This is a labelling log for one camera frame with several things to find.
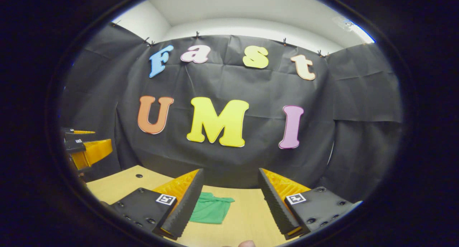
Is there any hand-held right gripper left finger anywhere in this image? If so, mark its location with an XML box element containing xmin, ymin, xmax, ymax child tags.
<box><xmin>108</xmin><ymin>168</ymin><xmax>205</xmax><ymax>240</ymax></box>

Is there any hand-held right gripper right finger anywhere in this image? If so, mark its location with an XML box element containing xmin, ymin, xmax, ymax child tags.
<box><xmin>258</xmin><ymin>167</ymin><xmax>363</xmax><ymax>241</ymax></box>

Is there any green T-shirt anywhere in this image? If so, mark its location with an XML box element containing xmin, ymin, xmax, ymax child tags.
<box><xmin>189</xmin><ymin>192</ymin><xmax>235</xmax><ymax>225</ymax></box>

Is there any black backdrop cloth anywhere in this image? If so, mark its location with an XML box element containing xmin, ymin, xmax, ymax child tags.
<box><xmin>59</xmin><ymin>23</ymin><xmax>404</xmax><ymax>204</ymax></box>

